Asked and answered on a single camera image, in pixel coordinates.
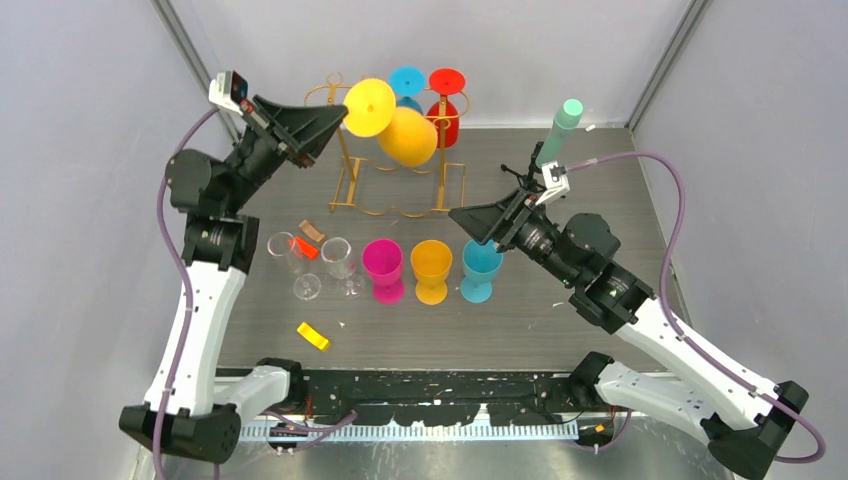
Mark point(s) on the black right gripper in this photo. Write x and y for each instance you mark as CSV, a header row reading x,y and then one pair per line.
x,y
481,221

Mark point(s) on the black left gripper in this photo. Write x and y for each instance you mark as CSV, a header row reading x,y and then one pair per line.
x,y
302,129

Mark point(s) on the blue wine glass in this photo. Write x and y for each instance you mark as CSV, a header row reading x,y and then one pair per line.
x,y
481,264
407,82

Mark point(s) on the yellow wine glass front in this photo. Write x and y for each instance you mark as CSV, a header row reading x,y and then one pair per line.
x,y
431,261

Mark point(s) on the yellow wine glass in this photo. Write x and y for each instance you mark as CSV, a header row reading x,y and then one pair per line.
x,y
431,261
404,134

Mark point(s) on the yellow wine glass back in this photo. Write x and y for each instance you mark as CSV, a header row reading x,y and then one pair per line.
x,y
404,134

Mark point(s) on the pink wine glass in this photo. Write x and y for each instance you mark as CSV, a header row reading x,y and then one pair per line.
x,y
382,260

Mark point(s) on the clear wine glass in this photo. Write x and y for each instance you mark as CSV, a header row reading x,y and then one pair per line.
x,y
284,249
339,260

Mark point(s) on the red wine glass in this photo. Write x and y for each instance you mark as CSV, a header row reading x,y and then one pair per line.
x,y
446,82

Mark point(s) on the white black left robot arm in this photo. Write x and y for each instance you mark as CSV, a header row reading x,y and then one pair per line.
x,y
182,415

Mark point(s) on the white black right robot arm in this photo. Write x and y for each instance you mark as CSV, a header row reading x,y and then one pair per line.
x,y
742,417

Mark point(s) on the small black tripod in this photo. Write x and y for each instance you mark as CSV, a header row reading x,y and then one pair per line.
x,y
528,179

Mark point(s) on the tan wooden block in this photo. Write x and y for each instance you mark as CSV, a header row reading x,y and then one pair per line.
x,y
312,232

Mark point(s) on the orange red block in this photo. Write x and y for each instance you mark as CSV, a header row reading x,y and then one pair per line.
x,y
306,249

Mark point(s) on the yellow block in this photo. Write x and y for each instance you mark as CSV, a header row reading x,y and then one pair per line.
x,y
313,337

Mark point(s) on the gold wire glass rack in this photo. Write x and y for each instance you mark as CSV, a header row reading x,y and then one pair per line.
x,y
359,157

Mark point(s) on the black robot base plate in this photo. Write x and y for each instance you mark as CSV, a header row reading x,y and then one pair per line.
x,y
441,398

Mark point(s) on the aluminium frame rail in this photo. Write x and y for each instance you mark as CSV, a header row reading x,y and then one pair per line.
x,y
480,427

